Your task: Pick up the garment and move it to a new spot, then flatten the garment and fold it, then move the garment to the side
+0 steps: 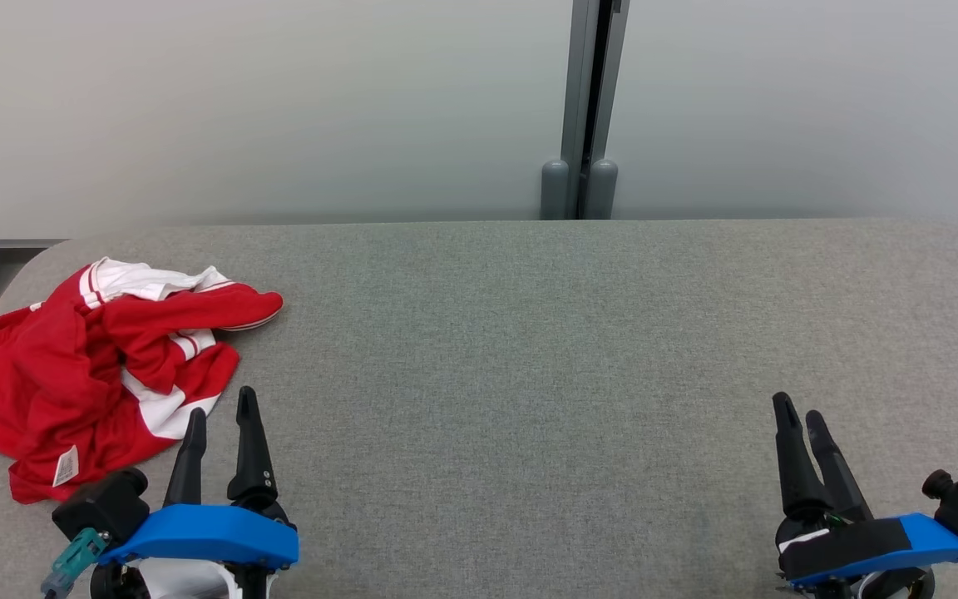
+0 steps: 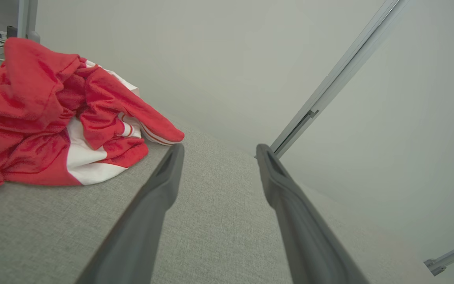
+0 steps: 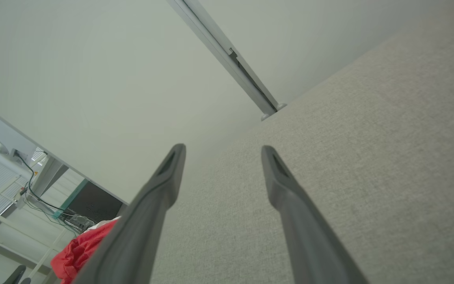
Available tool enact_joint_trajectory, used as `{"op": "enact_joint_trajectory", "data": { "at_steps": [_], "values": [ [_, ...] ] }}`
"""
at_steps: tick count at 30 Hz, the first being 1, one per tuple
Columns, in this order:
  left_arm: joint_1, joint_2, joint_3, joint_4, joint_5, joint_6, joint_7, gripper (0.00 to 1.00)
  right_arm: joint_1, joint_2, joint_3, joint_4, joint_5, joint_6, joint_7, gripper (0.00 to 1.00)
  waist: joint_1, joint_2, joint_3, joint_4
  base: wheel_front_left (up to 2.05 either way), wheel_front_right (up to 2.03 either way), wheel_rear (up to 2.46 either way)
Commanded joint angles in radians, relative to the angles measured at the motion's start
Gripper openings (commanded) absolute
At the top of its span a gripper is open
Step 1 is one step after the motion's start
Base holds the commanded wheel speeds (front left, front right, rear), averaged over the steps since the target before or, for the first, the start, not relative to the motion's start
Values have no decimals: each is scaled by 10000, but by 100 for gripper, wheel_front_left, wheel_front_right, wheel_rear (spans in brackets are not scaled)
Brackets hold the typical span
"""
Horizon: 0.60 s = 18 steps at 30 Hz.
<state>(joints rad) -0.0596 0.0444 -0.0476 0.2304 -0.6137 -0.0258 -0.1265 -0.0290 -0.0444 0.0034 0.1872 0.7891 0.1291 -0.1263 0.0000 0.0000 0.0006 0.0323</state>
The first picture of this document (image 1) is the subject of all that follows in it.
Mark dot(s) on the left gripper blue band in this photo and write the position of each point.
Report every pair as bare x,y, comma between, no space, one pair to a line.
204,537

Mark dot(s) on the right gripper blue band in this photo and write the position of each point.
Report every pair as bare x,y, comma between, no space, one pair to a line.
861,545

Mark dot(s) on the red white sports shorts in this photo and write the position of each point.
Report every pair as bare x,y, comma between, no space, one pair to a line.
204,309

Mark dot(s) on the red white jersey shirt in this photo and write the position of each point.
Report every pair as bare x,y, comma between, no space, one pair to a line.
22,391

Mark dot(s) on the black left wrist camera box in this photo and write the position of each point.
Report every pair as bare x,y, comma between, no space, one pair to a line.
105,503

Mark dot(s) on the grey partition post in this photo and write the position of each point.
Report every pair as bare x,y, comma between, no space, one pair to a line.
583,108

